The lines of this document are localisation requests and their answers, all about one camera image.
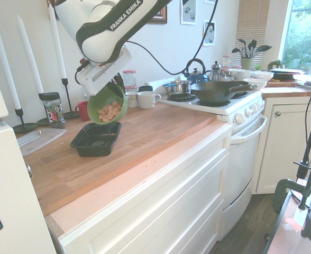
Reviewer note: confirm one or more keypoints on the white door cabinet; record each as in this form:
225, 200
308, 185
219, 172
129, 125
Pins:
282, 145

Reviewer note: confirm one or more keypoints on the white taper candle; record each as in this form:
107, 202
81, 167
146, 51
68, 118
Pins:
57, 42
8, 74
31, 55

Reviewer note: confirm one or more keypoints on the square cereal pieces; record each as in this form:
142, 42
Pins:
109, 111

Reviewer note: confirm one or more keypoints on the wall photo print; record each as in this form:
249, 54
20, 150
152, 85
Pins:
211, 34
188, 12

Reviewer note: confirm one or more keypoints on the dark framed picture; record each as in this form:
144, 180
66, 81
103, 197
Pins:
158, 18

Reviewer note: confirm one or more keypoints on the black plastic food box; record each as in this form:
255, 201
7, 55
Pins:
92, 150

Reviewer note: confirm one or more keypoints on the wooden window blind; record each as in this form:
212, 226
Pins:
250, 23

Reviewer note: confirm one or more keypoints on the black wok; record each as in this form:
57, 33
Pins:
216, 93

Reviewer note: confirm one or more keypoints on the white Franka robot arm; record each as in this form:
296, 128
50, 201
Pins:
100, 39

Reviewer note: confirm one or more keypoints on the blue kettle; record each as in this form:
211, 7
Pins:
197, 76

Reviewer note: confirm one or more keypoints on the black kitchen utensil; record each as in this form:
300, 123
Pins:
252, 45
237, 51
242, 43
264, 48

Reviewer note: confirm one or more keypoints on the dark green C-clamp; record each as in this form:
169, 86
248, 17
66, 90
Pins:
279, 193

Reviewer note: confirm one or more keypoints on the jar with red lid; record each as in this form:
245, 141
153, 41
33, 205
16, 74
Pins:
227, 62

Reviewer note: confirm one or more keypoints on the glass jar red checked lid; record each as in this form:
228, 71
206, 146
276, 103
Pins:
131, 89
129, 78

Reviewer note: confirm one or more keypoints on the dark mug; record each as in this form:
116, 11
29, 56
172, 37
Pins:
145, 89

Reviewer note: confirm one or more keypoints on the small patterned white cup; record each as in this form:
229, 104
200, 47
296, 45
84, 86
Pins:
131, 100

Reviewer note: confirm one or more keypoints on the red mug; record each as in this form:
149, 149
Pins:
82, 110

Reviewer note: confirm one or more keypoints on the white drawer cabinet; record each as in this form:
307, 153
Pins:
158, 206

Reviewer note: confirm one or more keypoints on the large white mug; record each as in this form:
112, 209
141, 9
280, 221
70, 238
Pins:
146, 100

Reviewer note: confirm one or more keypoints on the clear plastic lid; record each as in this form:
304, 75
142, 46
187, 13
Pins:
39, 139

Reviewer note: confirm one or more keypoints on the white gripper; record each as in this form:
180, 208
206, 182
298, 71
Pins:
102, 74

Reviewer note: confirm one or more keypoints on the spice jar with black lid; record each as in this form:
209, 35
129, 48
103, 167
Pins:
53, 111

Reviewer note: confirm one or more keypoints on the green ceramic bowl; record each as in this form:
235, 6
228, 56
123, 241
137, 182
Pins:
92, 111

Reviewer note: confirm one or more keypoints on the black pan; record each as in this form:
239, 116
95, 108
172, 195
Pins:
285, 76

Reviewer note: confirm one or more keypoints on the plate with food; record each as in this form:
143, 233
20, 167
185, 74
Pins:
310, 84

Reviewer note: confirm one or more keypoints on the white electric stove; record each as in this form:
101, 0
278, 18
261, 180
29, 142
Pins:
240, 158

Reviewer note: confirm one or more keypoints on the black stove burner coil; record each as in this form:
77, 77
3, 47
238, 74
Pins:
182, 97

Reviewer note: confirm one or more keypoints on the robot mounting table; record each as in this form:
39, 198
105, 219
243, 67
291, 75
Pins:
282, 232

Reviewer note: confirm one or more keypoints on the utensil crock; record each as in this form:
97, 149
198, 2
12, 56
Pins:
246, 64

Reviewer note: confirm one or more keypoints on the wide white bowl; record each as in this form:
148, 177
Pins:
258, 83

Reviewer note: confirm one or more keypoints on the green potted plant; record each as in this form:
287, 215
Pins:
275, 64

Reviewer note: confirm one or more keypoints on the glass french press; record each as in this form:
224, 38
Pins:
215, 74

